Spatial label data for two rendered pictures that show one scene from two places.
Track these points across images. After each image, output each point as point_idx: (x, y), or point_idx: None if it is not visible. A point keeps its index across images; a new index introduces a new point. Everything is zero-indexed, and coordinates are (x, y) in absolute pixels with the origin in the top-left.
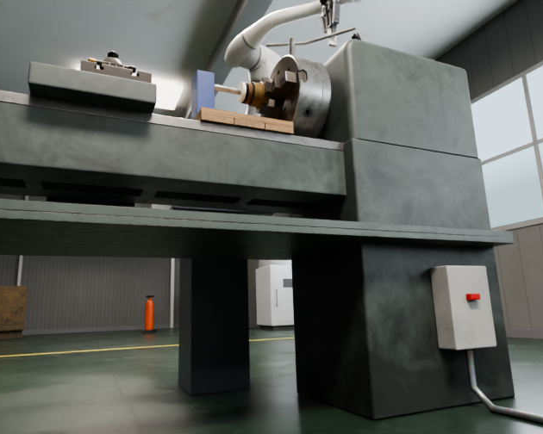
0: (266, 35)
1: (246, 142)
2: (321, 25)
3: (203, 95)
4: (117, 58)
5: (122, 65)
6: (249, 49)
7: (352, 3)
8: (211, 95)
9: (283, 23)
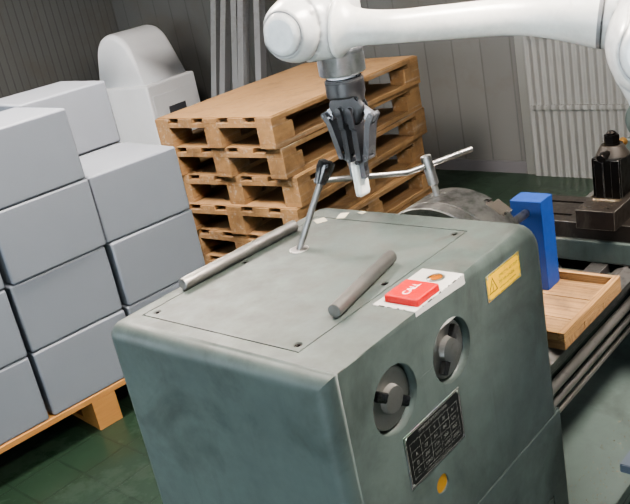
0: (550, 34)
1: None
2: (375, 136)
3: None
4: (600, 145)
5: (591, 160)
6: None
7: (309, 58)
8: None
9: (489, 36)
